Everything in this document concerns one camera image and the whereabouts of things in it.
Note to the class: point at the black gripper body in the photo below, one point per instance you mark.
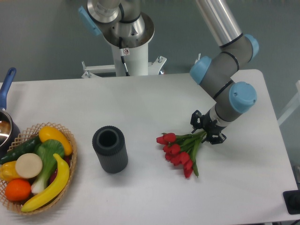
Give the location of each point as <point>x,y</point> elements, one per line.
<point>212,124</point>

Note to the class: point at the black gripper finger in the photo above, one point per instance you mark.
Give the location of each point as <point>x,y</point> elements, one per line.
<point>214,139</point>
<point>197,121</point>

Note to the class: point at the red tulip bouquet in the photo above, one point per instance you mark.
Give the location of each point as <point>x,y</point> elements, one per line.
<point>182,150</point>

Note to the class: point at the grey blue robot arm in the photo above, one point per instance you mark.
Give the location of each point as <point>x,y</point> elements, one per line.
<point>213,75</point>

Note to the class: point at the dark grey ribbed vase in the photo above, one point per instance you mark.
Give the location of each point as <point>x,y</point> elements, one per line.
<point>109,145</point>

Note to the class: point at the black device at edge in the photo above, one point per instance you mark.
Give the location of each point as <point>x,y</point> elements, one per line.
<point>292,201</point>

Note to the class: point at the red item in basket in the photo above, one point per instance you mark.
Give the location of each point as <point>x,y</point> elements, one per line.
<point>54,174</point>

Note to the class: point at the yellow banana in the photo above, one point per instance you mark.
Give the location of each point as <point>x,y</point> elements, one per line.
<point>52,190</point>

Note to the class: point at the yellow squash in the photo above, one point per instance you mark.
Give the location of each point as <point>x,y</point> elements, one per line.
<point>51,133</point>

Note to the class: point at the green bok choy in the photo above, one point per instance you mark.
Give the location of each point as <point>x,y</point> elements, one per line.
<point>45,151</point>

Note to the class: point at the green cucumber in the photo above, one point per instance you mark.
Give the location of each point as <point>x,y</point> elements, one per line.
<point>25,147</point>

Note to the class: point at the beige round disc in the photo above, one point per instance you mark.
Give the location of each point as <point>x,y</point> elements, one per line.
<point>28,165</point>

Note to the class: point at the orange fruit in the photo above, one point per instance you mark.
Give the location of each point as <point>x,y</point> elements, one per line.
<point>18,190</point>

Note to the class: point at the yellow bell pepper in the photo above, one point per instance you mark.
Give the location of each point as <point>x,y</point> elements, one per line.
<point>8,172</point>

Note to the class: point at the woven wicker basket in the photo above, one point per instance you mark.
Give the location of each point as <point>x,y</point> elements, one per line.
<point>22,137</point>

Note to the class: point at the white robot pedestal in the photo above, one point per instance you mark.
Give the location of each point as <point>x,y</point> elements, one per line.
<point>129,44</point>

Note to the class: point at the blue handled saucepan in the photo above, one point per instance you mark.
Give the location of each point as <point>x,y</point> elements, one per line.
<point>8,129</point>

